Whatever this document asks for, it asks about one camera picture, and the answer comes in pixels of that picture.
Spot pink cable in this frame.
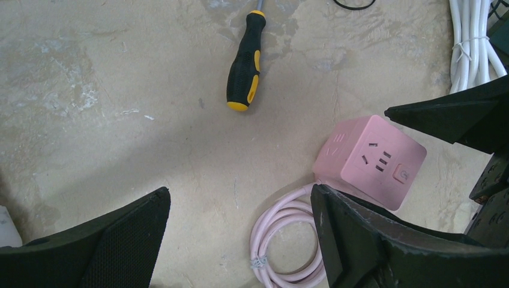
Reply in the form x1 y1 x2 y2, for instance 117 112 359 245
249 181 328 288

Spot white power cord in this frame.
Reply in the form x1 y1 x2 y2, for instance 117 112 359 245
448 0 508 95

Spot black yellow flathead screwdriver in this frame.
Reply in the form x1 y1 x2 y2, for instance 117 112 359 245
226 0 267 112

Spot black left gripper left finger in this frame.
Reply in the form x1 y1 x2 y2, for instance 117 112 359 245
1 187 171 287

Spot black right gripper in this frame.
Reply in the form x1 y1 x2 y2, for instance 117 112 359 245
384 76 508 248

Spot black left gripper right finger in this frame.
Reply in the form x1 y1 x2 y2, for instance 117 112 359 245
311 185 508 287

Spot pink cube power socket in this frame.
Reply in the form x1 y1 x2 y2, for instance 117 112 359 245
312 115 427 211

